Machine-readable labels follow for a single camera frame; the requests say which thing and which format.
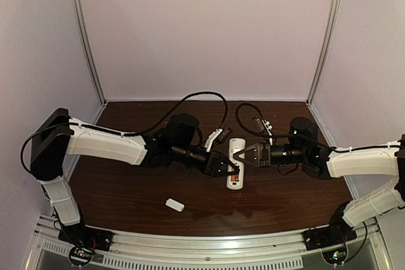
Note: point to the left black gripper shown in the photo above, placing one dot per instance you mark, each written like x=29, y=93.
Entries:
x=214, y=163

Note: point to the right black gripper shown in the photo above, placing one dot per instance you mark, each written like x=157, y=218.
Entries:
x=263, y=153

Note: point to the white remote control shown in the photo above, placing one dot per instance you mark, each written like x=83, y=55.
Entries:
x=235, y=145

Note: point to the white battery cover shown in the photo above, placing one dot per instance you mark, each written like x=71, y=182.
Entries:
x=175, y=205

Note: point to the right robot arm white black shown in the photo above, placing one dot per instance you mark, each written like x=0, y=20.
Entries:
x=387, y=159

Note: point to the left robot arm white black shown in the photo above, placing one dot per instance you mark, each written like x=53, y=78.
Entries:
x=61, y=135

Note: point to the right circuit board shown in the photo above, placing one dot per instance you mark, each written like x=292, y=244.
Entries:
x=335, y=256

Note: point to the circuit board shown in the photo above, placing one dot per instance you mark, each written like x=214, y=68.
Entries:
x=80, y=256
x=335, y=256

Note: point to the left circuit board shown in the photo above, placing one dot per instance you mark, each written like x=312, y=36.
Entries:
x=80, y=256

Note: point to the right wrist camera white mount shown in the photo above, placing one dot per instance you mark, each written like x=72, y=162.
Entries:
x=263, y=126

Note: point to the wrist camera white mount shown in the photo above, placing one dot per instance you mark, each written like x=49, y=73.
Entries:
x=217, y=137
x=263, y=126

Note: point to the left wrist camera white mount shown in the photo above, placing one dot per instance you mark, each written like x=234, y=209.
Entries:
x=217, y=137

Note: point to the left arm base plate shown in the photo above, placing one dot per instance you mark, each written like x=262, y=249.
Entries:
x=83, y=236

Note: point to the front aluminium rail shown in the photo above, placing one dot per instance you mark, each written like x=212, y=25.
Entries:
x=285, y=250

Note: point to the right aluminium corner post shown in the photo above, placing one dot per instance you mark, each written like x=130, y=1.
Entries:
x=325, y=47

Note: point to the aluminium corner post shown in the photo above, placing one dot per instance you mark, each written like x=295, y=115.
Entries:
x=325, y=47
x=89, y=59

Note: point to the left aluminium corner post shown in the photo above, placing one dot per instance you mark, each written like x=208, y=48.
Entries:
x=89, y=59

